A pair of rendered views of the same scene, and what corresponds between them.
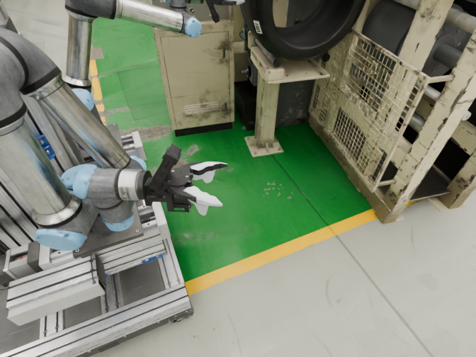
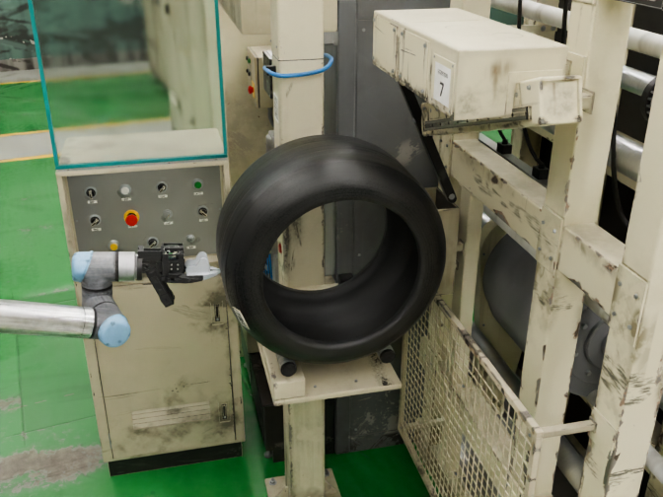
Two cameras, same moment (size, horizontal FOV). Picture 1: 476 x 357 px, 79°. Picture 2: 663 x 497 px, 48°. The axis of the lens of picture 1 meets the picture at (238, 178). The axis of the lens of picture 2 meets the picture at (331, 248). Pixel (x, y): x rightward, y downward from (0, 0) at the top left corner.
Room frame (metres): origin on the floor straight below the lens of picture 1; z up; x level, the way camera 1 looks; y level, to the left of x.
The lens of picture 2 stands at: (-0.18, -0.34, 2.05)
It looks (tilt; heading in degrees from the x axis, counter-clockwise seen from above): 25 degrees down; 1
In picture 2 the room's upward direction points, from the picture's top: straight up
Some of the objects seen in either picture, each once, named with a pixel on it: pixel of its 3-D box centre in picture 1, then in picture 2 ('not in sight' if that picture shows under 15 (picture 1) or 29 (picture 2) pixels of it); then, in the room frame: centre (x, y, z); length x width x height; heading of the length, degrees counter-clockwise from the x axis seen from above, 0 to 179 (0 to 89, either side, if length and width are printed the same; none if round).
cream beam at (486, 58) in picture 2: not in sight; (454, 56); (1.65, -0.62, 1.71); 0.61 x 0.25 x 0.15; 14
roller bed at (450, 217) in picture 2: not in sight; (423, 242); (2.01, -0.62, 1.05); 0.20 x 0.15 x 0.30; 14
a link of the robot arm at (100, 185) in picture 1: (102, 184); not in sight; (0.48, 0.33, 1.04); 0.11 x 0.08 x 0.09; 88
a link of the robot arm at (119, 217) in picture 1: (117, 205); not in sight; (0.50, 0.32, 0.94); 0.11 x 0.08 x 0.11; 178
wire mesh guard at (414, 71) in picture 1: (350, 100); (452, 430); (1.56, -0.68, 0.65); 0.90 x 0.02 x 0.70; 14
